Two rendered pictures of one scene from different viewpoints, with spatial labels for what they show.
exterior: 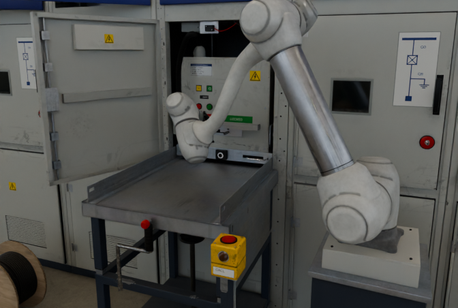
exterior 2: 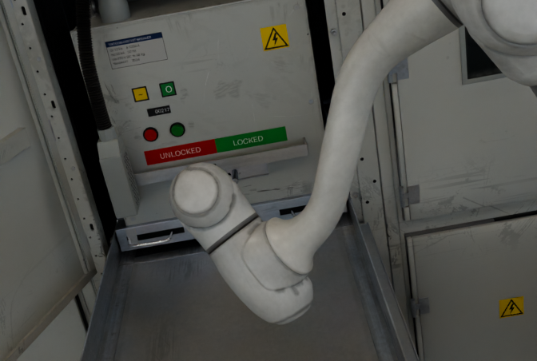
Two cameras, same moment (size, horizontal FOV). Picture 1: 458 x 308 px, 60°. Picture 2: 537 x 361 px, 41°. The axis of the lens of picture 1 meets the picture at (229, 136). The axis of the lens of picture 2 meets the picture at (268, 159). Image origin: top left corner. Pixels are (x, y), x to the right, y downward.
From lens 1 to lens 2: 0.79 m
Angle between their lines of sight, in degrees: 23
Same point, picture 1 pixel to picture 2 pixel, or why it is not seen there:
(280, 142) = (363, 166)
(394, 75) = not seen: outside the picture
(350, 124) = (507, 96)
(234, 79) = (359, 111)
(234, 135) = (251, 174)
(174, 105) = (206, 207)
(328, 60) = not seen: outside the picture
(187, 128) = (255, 253)
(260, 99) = (296, 86)
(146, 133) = (44, 236)
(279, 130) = not seen: hidden behind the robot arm
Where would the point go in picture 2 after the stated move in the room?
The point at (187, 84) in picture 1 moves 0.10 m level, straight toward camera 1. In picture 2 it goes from (109, 93) to (125, 103)
